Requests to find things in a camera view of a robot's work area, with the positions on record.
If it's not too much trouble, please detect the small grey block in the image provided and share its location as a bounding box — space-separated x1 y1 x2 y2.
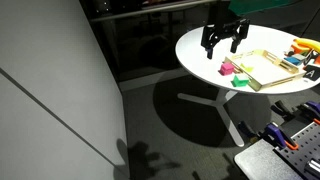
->
294 53 309 62

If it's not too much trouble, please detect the white table base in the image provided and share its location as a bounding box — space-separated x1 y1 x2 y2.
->
177 88 246 148

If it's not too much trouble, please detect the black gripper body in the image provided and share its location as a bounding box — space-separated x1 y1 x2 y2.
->
205 1 244 38

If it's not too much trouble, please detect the purple clamp with orange tip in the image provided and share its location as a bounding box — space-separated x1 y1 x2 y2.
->
258 121 300 151

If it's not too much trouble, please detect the black clamp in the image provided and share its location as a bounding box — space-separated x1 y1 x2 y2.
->
270 100 301 123

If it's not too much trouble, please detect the yellow-green block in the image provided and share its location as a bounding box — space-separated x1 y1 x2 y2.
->
240 63 255 74

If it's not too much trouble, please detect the blue block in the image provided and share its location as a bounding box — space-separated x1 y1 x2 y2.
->
284 55 303 66

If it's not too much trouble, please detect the pink block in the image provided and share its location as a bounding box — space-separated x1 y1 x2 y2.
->
218 62 235 77

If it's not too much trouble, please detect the metal railing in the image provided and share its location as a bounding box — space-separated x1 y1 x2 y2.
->
89 0 218 23

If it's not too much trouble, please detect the dark purple clamp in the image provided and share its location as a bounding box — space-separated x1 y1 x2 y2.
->
237 120 259 141

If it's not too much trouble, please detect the yellow toy banana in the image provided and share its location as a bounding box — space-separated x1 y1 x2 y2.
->
293 37 320 54

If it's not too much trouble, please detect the wooden tray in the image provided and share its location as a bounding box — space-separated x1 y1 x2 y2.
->
223 49 306 92

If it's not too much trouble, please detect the black pegboard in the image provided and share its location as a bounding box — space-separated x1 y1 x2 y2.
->
273 121 320 180

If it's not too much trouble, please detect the black card with letter A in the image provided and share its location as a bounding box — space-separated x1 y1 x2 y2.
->
302 64 320 83

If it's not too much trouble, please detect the silver metal knob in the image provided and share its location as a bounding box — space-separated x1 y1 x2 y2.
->
304 159 320 178

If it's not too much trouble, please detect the green block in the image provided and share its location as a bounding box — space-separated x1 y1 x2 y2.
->
231 74 250 88

